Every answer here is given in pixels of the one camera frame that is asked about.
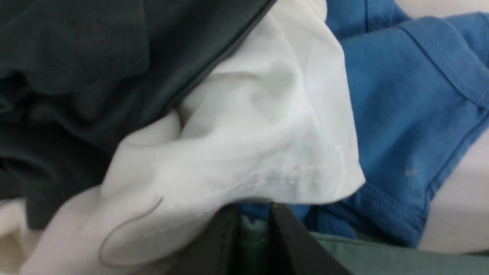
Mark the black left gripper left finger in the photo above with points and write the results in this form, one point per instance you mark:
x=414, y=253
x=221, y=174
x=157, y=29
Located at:
x=214, y=252

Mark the white shirt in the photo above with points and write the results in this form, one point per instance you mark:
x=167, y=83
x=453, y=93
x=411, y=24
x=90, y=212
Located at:
x=271, y=122

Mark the green long sleeve shirt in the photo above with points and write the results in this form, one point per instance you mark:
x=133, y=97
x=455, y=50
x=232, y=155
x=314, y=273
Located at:
x=359, y=257

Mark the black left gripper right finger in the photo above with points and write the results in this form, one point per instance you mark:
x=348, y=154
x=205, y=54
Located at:
x=293, y=250

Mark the dark grey shirt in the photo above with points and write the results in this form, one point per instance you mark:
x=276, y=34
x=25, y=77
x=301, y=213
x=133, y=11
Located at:
x=77, y=76

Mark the blue shirt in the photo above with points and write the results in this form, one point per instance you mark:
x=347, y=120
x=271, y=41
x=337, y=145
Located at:
x=419, y=93

